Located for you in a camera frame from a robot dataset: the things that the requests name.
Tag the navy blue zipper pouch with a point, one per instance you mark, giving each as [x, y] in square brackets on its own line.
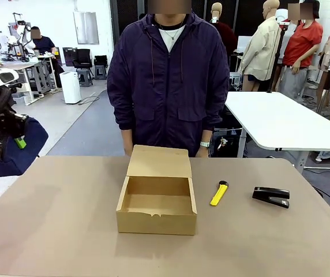
[29, 155]

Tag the person's right hand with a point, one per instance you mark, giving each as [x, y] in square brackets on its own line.
[128, 147]

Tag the grey background workbench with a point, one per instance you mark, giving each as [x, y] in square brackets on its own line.
[35, 67]

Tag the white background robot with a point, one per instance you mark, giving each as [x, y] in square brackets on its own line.
[22, 37]

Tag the mannequin in dark red top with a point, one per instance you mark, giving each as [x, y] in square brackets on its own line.
[225, 31]

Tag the person's right forearm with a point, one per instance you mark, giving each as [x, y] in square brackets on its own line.
[126, 135]

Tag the white background monitor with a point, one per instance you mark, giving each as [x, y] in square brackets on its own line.
[244, 44]

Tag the black office chair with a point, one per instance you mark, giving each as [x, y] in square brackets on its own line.
[82, 59]

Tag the grey metal wall cabinet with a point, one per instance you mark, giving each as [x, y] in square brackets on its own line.
[86, 27]

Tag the grey plastic stool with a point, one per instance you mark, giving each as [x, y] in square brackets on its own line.
[84, 78]
[100, 72]

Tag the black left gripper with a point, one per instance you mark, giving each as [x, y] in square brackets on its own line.
[6, 124]

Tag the person's left forearm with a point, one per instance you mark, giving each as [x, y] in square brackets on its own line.
[207, 135]

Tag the black equipment cart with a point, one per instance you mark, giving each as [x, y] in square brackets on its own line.
[228, 138]

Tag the person in purple jacket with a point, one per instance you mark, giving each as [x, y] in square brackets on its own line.
[168, 95]

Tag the white air purifier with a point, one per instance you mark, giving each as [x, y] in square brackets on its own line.
[70, 86]

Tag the seated person in black shirt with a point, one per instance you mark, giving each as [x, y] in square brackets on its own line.
[45, 46]

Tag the mannequin in beige jacket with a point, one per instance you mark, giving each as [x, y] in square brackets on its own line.
[261, 46]

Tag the white folding table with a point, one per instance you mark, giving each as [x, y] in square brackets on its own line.
[277, 118]

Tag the yellow utility knife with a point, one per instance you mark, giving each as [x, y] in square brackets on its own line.
[218, 196]

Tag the silver wrist watch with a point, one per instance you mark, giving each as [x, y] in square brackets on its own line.
[205, 144]

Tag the black stapler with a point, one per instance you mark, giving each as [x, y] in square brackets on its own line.
[270, 196]

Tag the person's left hand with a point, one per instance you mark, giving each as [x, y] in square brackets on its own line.
[203, 152]

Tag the brown cardboard box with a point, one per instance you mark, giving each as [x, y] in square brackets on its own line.
[156, 220]

